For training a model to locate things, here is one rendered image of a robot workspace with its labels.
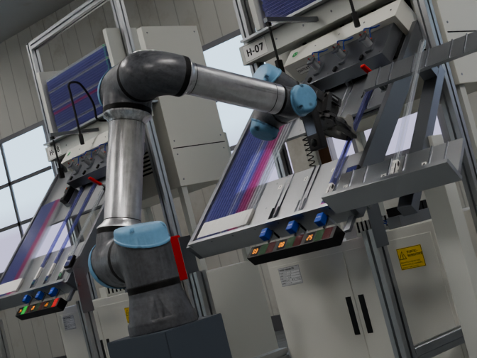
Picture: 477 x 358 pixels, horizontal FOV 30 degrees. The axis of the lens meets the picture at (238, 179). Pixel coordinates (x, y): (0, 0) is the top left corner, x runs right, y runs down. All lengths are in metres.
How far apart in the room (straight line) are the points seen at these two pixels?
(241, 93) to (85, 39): 6.14
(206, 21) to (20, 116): 2.50
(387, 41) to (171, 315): 1.19
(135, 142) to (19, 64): 6.87
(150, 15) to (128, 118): 5.56
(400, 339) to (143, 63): 0.94
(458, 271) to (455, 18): 0.99
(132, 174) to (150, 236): 0.23
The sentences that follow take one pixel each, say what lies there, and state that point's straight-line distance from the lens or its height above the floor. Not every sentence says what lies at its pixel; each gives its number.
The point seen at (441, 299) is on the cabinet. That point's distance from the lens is 2.59.
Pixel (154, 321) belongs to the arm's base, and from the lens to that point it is 1.87.
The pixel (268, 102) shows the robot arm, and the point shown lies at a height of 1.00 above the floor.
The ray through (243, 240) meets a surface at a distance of 2.64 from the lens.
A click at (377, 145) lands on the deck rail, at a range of 2.45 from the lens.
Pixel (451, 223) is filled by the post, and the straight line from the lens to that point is 2.23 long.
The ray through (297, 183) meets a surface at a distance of 2.59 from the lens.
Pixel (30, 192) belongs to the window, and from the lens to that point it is 8.88.
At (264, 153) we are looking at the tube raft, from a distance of 2.84.
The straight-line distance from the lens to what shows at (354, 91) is 2.73.
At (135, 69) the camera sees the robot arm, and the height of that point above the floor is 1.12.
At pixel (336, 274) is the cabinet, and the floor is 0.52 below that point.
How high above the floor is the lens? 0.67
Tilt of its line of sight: 5 degrees up
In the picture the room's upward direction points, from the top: 14 degrees counter-clockwise
